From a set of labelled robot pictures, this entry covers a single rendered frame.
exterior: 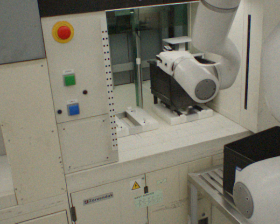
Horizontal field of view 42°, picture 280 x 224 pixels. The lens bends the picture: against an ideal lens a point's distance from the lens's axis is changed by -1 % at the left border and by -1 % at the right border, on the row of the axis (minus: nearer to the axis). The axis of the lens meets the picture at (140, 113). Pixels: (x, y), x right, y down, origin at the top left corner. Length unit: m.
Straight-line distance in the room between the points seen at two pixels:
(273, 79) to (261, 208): 0.22
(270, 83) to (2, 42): 0.76
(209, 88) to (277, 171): 0.39
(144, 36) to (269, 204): 1.69
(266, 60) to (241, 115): 0.94
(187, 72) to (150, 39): 1.24
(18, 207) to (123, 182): 0.38
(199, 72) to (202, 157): 0.57
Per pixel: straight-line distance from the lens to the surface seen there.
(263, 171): 0.67
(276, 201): 0.66
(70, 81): 1.18
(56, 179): 1.31
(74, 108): 1.21
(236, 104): 1.62
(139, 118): 1.62
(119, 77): 2.21
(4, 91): 1.17
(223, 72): 1.05
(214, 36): 0.90
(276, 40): 0.67
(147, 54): 2.25
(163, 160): 1.41
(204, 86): 0.99
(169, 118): 1.61
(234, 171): 1.30
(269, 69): 0.67
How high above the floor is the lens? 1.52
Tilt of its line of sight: 21 degrees down
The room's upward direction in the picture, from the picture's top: 4 degrees counter-clockwise
